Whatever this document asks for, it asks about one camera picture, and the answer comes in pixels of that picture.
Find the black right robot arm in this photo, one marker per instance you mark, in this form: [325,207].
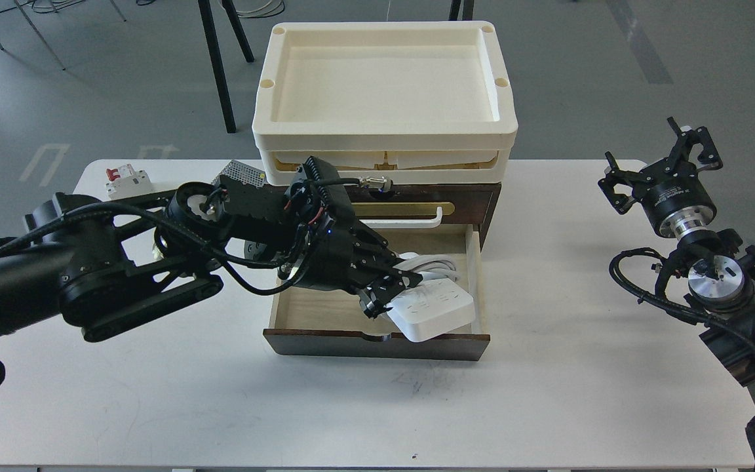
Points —
[707,279]

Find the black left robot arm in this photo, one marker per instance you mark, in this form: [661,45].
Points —
[110,266]

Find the open wooden drawer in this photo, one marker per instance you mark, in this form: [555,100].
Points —
[307,322]

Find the white drawer handle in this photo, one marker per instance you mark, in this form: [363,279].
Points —
[406,223]

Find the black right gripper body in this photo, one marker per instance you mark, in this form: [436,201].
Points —
[665,192]

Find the white circuit breaker red switch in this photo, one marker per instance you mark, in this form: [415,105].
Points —
[124,182]

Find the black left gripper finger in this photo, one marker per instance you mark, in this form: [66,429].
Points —
[389,278]
[374,299]

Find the metal mesh power supply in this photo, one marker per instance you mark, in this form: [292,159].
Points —
[237,170]

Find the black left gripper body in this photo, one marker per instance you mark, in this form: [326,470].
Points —
[337,258]

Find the white power strip with cable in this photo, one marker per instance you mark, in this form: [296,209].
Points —
[437,305]

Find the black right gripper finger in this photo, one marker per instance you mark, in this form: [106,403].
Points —
[614,177]
[687,138]

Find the grey chair legs background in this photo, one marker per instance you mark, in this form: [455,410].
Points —
[20,18]

